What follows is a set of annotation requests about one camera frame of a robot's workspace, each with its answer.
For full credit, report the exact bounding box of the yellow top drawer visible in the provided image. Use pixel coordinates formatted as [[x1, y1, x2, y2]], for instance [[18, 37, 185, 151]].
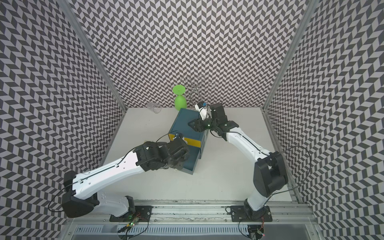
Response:
[[168, 133, 202, 148]]

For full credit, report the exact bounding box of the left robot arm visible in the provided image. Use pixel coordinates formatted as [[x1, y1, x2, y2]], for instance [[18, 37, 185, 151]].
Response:
[[61, 138, 190, 218]]

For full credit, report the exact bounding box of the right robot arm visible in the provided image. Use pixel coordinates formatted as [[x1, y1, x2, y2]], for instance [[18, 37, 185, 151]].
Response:
[[189, 101, 289, 220]]

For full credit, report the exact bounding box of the teal plastic drawer cabinet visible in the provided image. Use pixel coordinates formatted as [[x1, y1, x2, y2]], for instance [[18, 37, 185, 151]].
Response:
[[169, 109, 208, 157]]

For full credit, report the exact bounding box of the green plastic goblet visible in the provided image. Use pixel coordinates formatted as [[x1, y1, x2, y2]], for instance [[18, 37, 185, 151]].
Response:
[[172, 85, 187, 111]]

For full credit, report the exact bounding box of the clear glass cup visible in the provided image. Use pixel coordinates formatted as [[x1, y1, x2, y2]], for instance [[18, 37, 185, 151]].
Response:
[[147, 102, 162, 114]]

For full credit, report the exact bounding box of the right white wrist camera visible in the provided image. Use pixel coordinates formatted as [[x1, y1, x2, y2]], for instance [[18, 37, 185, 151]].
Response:
[[195, 101, 209, 120]]

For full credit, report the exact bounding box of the silver wire stand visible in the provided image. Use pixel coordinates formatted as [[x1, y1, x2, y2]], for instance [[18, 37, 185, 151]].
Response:
[[181, 75, 215, 110]]

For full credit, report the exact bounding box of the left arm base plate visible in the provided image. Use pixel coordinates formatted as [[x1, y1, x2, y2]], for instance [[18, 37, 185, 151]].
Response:
[[109, 206, 153, 223]]

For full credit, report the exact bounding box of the aluminium front rail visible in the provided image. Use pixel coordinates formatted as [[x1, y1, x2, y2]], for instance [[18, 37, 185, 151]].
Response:
[[58, 200, 324, 240]]

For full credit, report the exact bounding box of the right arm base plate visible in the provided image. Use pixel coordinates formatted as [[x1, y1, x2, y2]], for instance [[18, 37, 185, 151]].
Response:
[[230, 206, 273, 223]]

